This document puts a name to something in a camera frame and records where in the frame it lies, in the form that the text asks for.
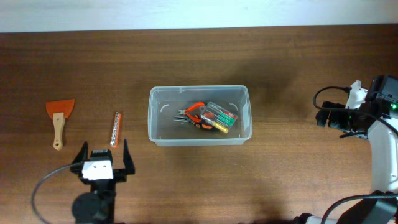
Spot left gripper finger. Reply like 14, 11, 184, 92
73, 141, 88, 164
123, 139, 135, 170

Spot orange socket bit rail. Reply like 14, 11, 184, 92
109, 111, 122, 148

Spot orange scraper wooden handle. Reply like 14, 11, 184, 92
45, 99, 75, 151

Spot small red-handled pliers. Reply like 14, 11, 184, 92
177, 102, 206, 123

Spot orange-black long nose pliers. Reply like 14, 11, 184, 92
174, 116, 216, 131

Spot precision screwdriver set case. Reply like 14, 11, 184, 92
200, 101, 238, 134

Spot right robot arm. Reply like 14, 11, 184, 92
293, 75, 397, 224

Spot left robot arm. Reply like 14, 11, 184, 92
70, 140, 136, 223

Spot clear plastic container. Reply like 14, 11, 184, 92
148, 85, 252, 146

